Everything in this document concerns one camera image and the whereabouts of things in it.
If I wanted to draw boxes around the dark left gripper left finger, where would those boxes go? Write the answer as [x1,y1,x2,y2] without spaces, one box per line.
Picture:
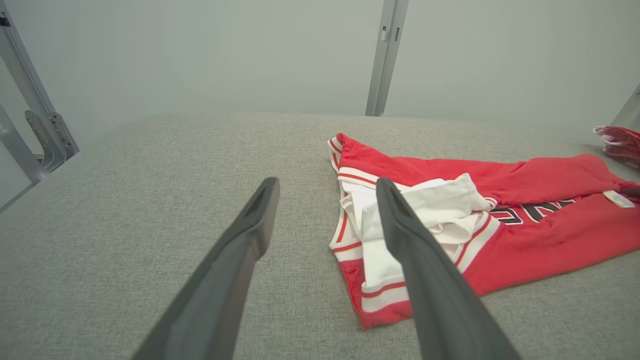
[131,176,281,360]

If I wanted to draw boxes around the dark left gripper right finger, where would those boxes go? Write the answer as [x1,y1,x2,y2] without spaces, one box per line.
[376,177,521,360]

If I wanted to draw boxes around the red shorts with striped trim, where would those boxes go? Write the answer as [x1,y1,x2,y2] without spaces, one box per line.
[327,132,640,331]

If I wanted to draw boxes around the red shorts with black lettering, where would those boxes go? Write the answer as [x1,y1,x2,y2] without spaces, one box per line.
[592,125,640,169]

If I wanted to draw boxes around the grey metal upright post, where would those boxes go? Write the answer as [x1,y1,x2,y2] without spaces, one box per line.
[364,0,410,117]

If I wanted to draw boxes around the grey metal frame with brackets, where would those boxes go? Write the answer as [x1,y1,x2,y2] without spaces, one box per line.
[0,10,80,214]

